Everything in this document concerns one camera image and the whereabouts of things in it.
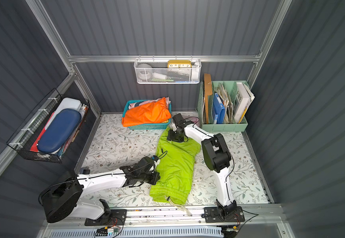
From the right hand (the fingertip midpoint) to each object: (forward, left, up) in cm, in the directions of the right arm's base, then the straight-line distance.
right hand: (172, 137), depth 99 cm
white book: (+17, -46, +20) cm, 53 cm away
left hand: (-27, +6, -3) cm, 28 cm away
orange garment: (+15, +12, +8) cm, 21 cm away
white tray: (+1, +56, +29) cm, 63 cm away
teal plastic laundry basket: (+10, +11, 0) cm, 14 cm away
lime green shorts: (-19, -2, -3) cm, 20 cm away
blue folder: (+13, -30, +12) cm, 35 cm away
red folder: (-24, +59, +26) cm, 69 cm away
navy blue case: (-16, +51, +28) cm, 60 cm away
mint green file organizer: (+26, -37, +18) cm, 48 cm away
